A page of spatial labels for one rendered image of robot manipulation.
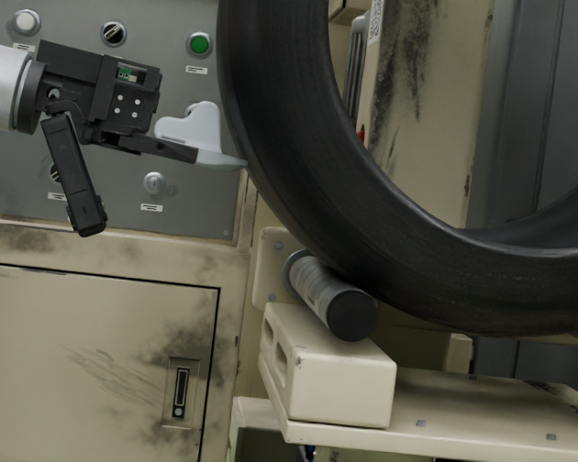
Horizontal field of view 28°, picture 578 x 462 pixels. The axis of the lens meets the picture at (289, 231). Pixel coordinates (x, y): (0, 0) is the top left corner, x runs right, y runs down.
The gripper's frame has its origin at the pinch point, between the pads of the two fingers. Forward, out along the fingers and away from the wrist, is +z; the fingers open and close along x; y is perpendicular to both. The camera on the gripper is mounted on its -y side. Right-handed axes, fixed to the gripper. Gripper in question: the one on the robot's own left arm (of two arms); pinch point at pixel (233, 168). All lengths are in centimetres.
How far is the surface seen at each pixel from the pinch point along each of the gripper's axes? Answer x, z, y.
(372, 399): -12.1, 15.6, -16.3
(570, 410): 7.0, 40.4, -16.0
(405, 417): -5.1, 20.6, -18.4
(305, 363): -12.1, 9.3, -14.6
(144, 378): 50, -3, -31
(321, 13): -12.0, 3.5, 14.3
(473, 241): -12.0, 20.9, -1.2
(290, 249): 22.5, 9.6, -7.4
